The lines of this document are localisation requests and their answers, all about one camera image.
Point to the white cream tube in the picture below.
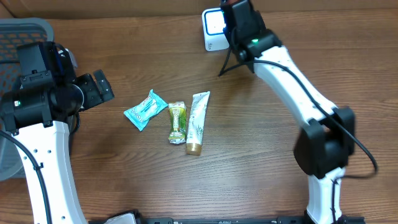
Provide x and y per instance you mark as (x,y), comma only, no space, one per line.
(196,123)

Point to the green snack packet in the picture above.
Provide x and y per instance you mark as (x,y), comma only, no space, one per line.
(178,118)

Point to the grey plastic basket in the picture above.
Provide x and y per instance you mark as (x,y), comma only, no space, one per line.
(16,32)

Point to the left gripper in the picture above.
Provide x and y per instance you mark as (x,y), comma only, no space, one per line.
(96,96)

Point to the teal wet wipes packet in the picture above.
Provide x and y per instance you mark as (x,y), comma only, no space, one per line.
(140,115)

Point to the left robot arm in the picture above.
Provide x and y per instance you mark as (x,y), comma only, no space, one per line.
(36,120)

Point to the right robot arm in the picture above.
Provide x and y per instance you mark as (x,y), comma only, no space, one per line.
(326,138)

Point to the white barcode scanner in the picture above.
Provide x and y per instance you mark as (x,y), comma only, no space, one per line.
(213,25)

